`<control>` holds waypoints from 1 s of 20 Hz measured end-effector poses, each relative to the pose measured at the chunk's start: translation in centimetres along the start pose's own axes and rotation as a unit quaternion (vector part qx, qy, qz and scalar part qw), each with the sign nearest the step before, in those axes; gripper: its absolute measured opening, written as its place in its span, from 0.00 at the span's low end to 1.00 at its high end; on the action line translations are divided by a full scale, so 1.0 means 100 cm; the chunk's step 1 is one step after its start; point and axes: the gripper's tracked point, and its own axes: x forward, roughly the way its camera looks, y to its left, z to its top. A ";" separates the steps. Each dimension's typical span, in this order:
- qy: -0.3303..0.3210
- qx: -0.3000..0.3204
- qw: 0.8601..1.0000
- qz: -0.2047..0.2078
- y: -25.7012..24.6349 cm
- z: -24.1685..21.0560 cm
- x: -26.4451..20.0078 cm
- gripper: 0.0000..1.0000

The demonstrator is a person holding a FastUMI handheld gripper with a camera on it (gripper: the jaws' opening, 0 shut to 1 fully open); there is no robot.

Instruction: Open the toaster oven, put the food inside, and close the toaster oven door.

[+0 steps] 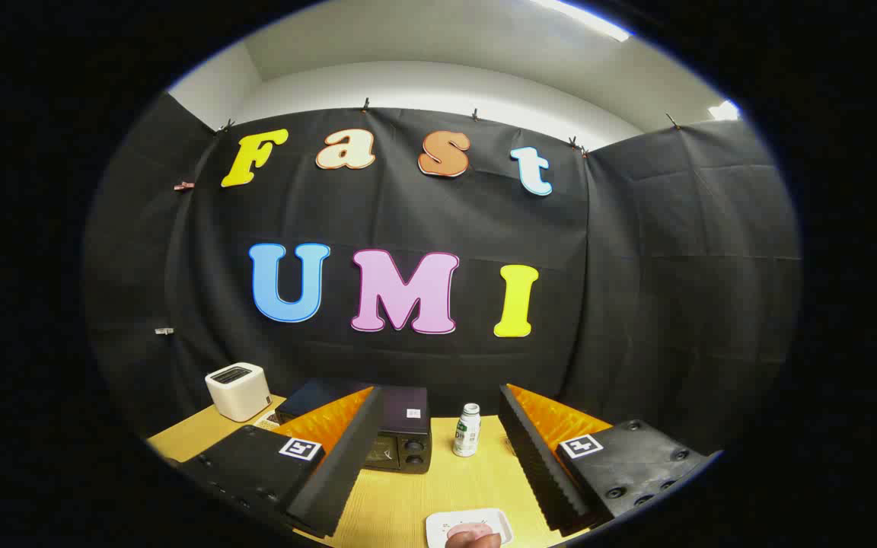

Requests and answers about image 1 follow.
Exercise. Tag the black toaster oven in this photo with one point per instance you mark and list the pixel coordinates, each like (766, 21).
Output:
(404, 415)

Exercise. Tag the round pink meat slice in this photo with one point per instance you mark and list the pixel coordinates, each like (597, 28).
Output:
(473, 527)

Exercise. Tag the white bread toaster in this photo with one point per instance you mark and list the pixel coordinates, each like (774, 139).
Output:
(237, 396)

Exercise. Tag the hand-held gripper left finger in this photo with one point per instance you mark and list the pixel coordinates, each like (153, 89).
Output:
(347, 464)

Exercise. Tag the small ceiling light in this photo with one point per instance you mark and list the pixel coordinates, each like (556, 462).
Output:
(724, 111)

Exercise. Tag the white square plate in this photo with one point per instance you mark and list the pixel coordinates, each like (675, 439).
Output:
(442, 525)

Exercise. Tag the white bottle with green label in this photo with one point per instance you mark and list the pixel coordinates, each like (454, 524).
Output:
(467, 434)

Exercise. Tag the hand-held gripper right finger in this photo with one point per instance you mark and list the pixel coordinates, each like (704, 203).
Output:
(537, 464)

